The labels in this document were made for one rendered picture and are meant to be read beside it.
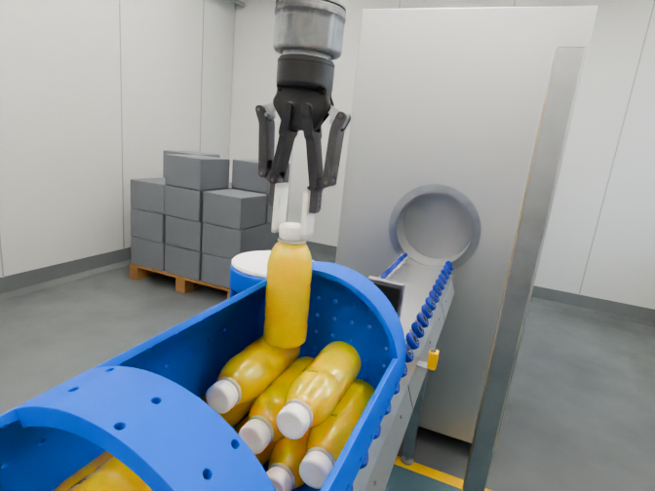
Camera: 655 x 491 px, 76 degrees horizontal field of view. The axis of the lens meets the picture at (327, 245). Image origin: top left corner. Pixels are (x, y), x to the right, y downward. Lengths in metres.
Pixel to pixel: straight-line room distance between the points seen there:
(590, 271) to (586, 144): 1.27
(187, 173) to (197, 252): 0.67
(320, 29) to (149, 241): 3.66
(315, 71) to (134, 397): 0.41
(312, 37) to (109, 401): 0.44
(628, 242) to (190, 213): 4.14
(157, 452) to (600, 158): 4.80
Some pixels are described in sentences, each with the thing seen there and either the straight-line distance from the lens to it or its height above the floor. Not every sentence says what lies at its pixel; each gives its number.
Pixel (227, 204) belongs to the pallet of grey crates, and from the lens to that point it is 3.50.
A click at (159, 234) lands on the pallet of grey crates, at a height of 0.49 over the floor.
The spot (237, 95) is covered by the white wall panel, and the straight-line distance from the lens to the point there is 5.93.
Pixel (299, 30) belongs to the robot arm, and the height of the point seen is 1.55.
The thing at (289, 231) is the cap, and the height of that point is 1.30.
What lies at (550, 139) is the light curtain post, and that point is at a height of 1.49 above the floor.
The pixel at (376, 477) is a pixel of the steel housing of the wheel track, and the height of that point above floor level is 0.88.
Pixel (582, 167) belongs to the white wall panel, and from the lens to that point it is 4.91.
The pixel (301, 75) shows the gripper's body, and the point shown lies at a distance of 0.56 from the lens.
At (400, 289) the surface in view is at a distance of 1.12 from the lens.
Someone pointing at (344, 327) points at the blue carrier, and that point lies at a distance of 0.73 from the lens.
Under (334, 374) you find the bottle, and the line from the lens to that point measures 0.60.
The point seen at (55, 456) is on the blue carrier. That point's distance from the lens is 0.55.
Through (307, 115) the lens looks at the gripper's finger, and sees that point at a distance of 0.57.
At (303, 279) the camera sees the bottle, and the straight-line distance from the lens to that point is 0.60.
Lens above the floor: 1.43
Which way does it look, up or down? 14 degrees down
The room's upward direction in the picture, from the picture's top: 6 degrees clockwise
